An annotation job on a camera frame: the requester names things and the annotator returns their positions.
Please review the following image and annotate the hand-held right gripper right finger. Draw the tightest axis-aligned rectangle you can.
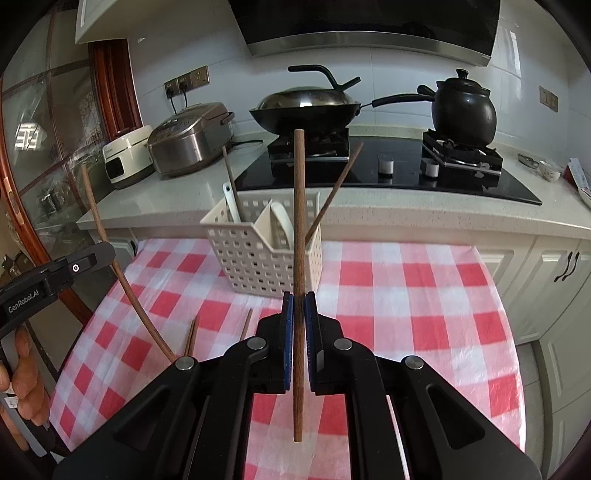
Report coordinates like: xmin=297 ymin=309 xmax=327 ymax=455
xmin=303 ymin=291 xmax=543 ymax=480

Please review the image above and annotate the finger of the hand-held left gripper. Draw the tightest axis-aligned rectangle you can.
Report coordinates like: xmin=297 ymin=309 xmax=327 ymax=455
xmin=48 ymin=243 xmax=115 ymax=289

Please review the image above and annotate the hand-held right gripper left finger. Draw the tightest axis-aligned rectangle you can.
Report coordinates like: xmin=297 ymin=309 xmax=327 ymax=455
xmin=53 ymin=291 xmax=296 ymax=480

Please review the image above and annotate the white plastic utensil basket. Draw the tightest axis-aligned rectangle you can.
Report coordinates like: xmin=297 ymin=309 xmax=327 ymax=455
xmin=200 ymin=190 xmax=323 ymax=296

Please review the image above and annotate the short white ceramic spoon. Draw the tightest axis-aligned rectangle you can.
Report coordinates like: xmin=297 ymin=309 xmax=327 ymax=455
xmin=269 ymin=200 xmax=295 ymax=250

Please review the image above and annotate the long-handled white ceramic spoon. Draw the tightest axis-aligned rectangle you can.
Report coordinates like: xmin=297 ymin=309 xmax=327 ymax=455
xmin=222 ymin=182 xmax=241 ymax=222

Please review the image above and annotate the person's left hand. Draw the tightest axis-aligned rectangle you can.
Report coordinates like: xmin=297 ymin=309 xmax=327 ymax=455
xmin=0 ymin=325 xmax=51 ymax=452

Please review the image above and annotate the red white checked tablecloth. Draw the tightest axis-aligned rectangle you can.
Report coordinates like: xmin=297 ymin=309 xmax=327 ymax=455
xmin=48 ymin=237 xmax=527 ymax=480

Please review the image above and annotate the white small kitchen appliance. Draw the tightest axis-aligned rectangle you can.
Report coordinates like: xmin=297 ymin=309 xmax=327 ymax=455
xmin=102 ymin=124 xmax=155 ymax=190

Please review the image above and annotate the wooden framed glass door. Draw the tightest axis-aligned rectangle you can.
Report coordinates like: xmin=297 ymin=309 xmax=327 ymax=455
xmin=0 ymin=37 xmax=144 ymax=370

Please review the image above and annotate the silver rice cooker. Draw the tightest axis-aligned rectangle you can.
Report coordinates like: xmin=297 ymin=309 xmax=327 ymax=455
xmin=147 ymin=102 xmax=236 ymax=178

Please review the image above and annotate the black glass gas cooktop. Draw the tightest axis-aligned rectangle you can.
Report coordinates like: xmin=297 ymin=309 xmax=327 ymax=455
xmin=235 ymin=127 xmax=543 ymax=206

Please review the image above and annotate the black wok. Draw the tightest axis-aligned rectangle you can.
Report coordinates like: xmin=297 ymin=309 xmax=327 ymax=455
xmin=249 ymin=86 xmax=435 ymax=136

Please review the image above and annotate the white kitchen counter cabinet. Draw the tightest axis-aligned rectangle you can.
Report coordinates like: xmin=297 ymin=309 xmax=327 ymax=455
xmin=76 ymin=127 xmax=591 ymax=462

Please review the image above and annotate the white upper cabinet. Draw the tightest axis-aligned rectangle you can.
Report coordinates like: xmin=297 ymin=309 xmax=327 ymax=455
xmin=75 ymin=0 xmax=236 ymax=44

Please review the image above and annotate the black clay pot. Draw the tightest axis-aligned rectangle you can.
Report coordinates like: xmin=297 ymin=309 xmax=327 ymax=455
xmin=431 ymin=68 xmax=497 ymax=148

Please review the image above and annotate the red white packet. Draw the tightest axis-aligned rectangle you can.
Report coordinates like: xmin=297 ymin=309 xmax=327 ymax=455
xmin=568 ymin=158 xmax=591 ymax=197

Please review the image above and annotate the black range hood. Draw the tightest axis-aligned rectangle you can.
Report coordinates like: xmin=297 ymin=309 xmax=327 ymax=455
xmin=228 ymin=0 xmax=502 ymax=68

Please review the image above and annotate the black curved handle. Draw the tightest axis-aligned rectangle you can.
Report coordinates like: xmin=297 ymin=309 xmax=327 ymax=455
xmin=287 ymin=65 xmax=362 ymax=93

